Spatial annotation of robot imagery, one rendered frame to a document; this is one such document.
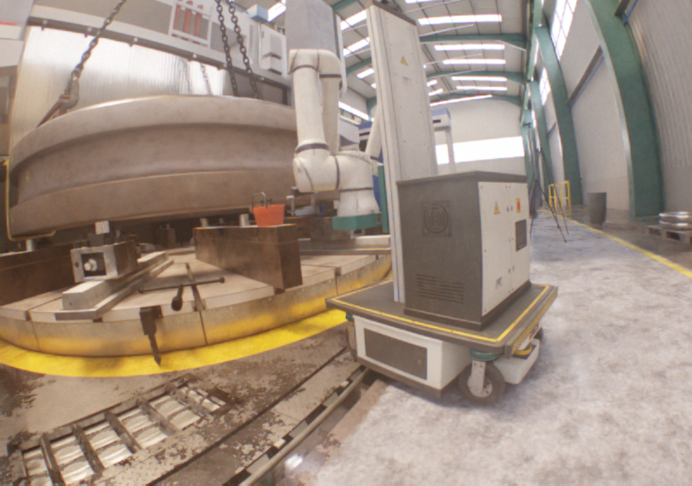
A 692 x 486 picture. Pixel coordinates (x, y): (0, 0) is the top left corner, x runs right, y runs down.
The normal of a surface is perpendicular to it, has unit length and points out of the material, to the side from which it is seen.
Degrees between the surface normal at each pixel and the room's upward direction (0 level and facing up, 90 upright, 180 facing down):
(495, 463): 0
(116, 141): 90
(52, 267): 90
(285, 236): 90
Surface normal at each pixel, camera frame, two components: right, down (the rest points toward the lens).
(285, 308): 0.68, -0.01
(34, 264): 0.99, -0.08
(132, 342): 0.38, 0.03
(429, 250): -0.77, 0.11
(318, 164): 0.24, -0.14
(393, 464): -0.09, -0.99
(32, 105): 0.87, -0.04
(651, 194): -0.49, 0.10
